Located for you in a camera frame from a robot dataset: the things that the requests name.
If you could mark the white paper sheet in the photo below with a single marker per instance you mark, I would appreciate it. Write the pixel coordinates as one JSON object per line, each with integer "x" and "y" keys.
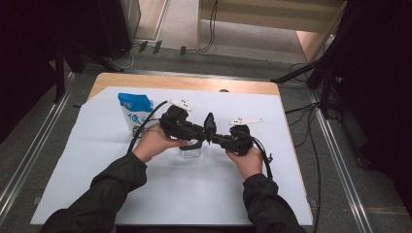
{"x": 194, "y": 194}

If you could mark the black tripod stand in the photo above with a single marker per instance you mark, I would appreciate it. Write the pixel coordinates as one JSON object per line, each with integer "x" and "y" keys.
{"x": 293, "y": 73}

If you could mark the metal floor rail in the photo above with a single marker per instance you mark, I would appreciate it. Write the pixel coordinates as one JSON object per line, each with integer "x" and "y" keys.
{"x": 32, "y": 152}
{"x": 343, "y": 181}

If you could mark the black metal stand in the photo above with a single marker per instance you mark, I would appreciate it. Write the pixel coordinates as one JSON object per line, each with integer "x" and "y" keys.
{"x": 59, "y": 81}

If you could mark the wooden table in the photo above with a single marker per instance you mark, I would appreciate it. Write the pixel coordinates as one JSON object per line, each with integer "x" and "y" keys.
{"x": 181, "y": 82}

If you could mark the black curtain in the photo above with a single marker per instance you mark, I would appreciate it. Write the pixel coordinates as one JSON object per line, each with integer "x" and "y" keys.
{"x": 382, "y": 97}
{"x": 32, "y": 48}

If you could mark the person's right hand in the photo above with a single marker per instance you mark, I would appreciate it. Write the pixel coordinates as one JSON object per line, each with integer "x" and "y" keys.
{"x": 249, "y": 163}

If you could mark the light wooden shelf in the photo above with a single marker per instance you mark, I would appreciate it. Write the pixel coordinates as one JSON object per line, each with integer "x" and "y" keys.
{"x": 259, "y": 13}

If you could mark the small black table knob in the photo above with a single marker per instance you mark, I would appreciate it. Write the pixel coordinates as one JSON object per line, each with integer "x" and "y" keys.
{"x": 223, "y": 90}

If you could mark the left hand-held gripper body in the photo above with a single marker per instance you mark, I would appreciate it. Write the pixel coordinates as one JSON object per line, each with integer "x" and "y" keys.
{"x": 175, "y": 121}

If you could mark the small black floor bracket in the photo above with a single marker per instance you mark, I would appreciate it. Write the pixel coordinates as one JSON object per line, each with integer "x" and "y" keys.
{"x": 157, "y": 47}
{"x": 183, "y": 50}
{"x": 143, "y": 46}

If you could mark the blue and white milk bag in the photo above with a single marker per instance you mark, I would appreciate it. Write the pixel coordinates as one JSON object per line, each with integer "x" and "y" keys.
{"x": 136, "y": 110}

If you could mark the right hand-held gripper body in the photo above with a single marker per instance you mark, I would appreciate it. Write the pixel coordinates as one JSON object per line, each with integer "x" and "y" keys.
{"x": 239, "y": 142}

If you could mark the person's left hand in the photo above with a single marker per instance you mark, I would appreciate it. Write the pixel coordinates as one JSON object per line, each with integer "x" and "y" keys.
{"x": 154, "y": 142}

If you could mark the grey cabinet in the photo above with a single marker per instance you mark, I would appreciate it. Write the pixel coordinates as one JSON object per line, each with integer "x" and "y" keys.
{"x": 131, "y": 16}

